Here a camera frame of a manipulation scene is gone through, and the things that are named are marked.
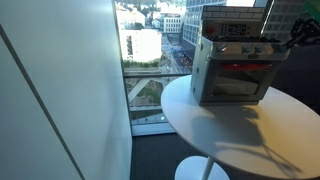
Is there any grey toy stove oven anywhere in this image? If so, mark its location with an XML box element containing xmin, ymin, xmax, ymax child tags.
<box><xmin>191</xmin><ymin>5</ymin><xmax>290</xmax><ymax>105</ymax></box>

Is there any red oven door handle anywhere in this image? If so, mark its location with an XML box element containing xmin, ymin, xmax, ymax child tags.
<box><xmin>220</xmin><ymin>64</ymin><xmax>272</xmax><ymax>71</ymax></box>

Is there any blue stove knob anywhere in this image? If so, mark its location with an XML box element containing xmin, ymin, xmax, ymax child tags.
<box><xmin>255</xmin><ymin>45</ymin><xmax>265</xmax><ymax>53</ymax></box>
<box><xmin>242</xmin><ymin>45</ymin><xmax>252</xmax><ymax>53</ymax></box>
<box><xmin>216</xmin><ymin>44</ymin><xmax>226</xmax><ymax>53</ymax></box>
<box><xmin>279</xmin><ymin>46</ymin><xmax>289</xmax><ymax>53</ymax></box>

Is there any round white table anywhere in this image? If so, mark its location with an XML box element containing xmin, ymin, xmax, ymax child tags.
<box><xmin>161</xmin><ymin>76</ymin><xmax>320</xmax><ymax>180</ymax></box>

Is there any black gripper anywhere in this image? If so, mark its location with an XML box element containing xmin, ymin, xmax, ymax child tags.
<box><xmin>290</xmin><ymin>18</ymin><xmax>320</xmax><ymax>43</ymax></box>

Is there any white table base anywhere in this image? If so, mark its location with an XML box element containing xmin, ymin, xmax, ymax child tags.
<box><xmin>174</xmin><ymin>156</ymin><xmax>230</xmax><ymax>180</ymax></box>

